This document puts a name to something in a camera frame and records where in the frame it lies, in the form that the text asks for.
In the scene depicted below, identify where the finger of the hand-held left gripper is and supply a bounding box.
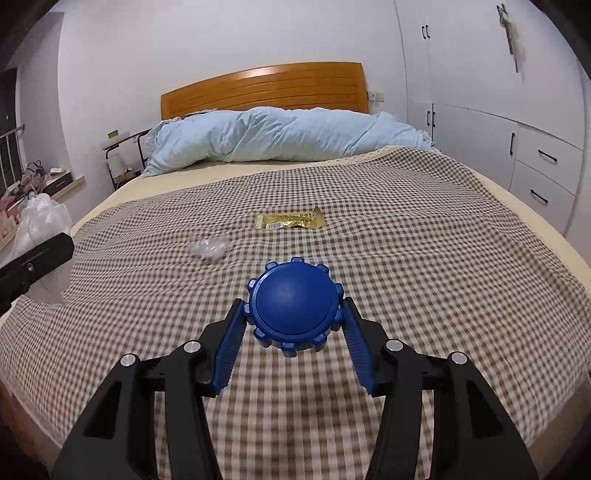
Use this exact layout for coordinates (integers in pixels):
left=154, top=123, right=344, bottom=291
left=0, top=233, right=75, bottom=315

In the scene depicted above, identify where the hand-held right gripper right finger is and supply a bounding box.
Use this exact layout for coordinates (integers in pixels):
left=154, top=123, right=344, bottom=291
left=339, top=298, right=539, bottom=480

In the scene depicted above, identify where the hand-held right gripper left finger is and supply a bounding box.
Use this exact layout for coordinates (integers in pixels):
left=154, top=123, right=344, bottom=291
left=50, top=298, right=250, bottom=480

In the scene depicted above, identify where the white plastic bag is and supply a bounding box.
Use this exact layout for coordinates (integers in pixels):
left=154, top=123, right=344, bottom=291
left=9, top=193, right=75, bottom=308

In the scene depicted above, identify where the blue ridged lid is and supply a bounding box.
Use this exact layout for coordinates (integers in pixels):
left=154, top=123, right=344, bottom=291
left=246, top=257, right=346, bottom=359

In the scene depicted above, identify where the black box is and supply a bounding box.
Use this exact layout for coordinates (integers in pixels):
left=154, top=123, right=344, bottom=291
left=44, top=172, right=74, bottom=197

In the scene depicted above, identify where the pile of windowsill clutter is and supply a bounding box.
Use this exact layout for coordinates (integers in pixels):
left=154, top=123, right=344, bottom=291
left=0, top=161, right=75, bottom=241

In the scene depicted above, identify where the crumpled clear plastic wrap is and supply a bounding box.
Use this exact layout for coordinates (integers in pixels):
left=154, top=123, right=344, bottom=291
left=186, top=235, right=230, bottom=263

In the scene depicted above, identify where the gold sachet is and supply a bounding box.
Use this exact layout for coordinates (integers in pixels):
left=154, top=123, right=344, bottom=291
left=253, top=207, right=324, bottom=230

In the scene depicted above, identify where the black metal bedside table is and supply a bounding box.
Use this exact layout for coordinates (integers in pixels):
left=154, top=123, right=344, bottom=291
left=102, top=131, right=153, bottom=190

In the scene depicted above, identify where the wooden bed with checked cover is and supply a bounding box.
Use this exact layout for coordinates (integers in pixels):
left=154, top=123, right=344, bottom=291
left=0, top=145, right=591, bottom=480

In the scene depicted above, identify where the light blue duvet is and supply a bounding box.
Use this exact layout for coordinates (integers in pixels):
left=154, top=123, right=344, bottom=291
left=142, top=107, right=440, bottom=179

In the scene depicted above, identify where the white wardrobe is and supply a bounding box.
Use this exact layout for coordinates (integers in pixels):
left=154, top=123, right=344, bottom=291
left=394, top=0, right=591, bottom=241

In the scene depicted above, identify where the hanger with white plastic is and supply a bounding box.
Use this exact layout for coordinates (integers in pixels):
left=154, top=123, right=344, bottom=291
left=496, top=4, right=528, bottom=85

